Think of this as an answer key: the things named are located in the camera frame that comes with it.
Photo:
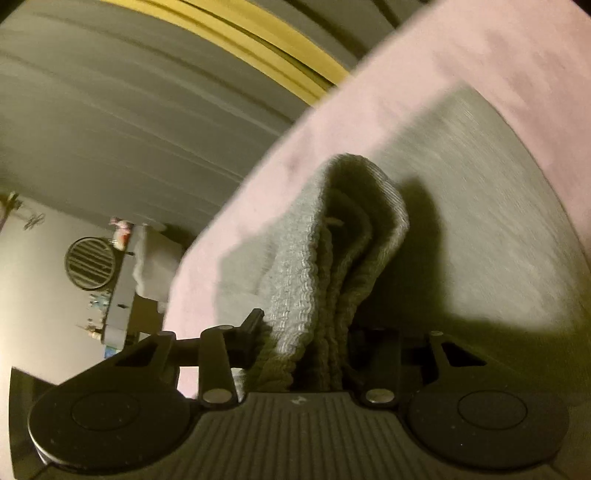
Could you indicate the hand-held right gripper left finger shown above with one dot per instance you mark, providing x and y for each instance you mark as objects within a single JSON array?
[{"x": 214, "y": 364}]

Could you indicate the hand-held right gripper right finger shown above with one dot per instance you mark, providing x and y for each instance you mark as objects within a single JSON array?
[{"x": 375, "y": 364}]

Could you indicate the grey pants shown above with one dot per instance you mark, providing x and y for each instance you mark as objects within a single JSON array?
[{"x": 332, "y": 258}]

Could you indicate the white cloth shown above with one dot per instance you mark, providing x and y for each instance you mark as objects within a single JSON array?
[{"x": 154, "y": 267}]

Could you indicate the grey shelf unit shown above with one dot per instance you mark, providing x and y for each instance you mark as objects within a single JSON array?
[{"x": 119, "y": 295}]

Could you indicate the round black fan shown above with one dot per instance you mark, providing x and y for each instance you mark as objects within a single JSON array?
[{"x": 90, "y": 263}]

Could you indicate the grey-green curtain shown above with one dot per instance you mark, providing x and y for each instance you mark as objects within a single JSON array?
[
  {"x": 364, "y": 23},
  {"x": 115, "y": 120}
]

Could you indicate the yellow curtain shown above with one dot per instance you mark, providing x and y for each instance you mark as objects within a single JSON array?
[{"x": 258, "y": 41}]

